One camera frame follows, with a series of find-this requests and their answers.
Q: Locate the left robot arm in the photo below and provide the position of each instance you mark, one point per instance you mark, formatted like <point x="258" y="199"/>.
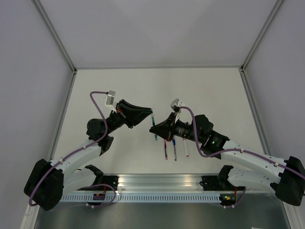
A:
<point x="50" y="180"/>

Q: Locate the aluminium frame post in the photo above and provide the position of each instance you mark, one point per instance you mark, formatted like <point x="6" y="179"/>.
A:
<point x="51" y="29"/>
<point x="270" y="18"/>

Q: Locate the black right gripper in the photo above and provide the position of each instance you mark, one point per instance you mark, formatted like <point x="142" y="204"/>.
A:
<point x="166" y="129"/>

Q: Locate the clear green pen cap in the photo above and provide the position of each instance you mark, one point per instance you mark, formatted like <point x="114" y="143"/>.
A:
<point x="152" y="118"/>

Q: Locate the white slotted cable duct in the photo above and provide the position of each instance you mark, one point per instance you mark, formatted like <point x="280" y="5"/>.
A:
<point x="79" y="197"/>

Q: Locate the red pink pen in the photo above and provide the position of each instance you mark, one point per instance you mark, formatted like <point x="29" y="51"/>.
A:
<point x="165" y="150"/>

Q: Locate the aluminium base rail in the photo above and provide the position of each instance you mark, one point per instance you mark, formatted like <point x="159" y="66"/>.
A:
<point x="149" y="183"/>

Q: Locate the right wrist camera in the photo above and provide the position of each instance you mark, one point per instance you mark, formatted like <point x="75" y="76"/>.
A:
<point x="176" y="105"/>

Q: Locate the white acrylic marker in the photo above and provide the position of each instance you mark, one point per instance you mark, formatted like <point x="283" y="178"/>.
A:
<point x="185" y="147"/>

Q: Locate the left aluminium frame post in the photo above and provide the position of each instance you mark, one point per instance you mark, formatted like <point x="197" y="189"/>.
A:
<point x="51" y="29"/>

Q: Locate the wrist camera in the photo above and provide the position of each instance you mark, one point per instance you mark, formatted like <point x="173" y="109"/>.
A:
<point x="110" y="101"/>
<point x="176" y="105"/>

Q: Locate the blue ballpoint pen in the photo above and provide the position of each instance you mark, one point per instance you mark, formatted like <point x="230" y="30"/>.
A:
<point x="174" y="146"/>

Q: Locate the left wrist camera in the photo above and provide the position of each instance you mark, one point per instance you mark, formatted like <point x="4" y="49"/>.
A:
<point x="110" y="101"/>

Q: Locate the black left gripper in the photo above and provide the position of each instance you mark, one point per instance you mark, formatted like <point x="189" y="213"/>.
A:
<point x="124" y="108"/>

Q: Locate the right aluminium frame post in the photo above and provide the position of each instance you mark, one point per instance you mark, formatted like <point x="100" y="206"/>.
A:
<point x="270" y="18"/>

